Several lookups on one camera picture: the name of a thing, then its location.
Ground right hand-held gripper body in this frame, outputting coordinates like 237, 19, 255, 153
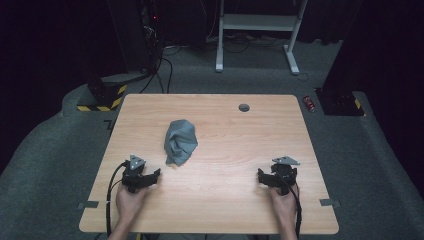
269, 155, 301, 197

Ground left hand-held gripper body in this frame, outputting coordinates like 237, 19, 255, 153
121, 154, 150, 195

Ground grey cloth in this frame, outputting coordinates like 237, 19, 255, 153
163, 119, 199, 167

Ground person's left hand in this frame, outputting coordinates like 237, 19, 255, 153
115, 183, 150, 224

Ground person's right hand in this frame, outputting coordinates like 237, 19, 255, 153
268, 184, 300, 225

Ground grey tape strip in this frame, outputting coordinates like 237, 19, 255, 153
76, 200, 100, 210
318, 198, 342, 208

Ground red can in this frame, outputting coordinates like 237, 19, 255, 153
302, 95, 317, 114

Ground black yellow striped base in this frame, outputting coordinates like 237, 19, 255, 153
76, 81, 129, 113

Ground black base with yellow mark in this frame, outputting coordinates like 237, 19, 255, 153
314, 87, 365, 117

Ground black equipment tower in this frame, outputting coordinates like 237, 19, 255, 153
105, 0, 165, 76

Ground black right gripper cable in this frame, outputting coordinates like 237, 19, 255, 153
274, 169, 303, 240

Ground black floor cables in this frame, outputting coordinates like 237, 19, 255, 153
139, 44, 183, 95

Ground cable bundle under stand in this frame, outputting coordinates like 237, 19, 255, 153
205, 30, 289, 54

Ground white metal stand frame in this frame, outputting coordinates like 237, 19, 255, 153
215, 0, 310, 76

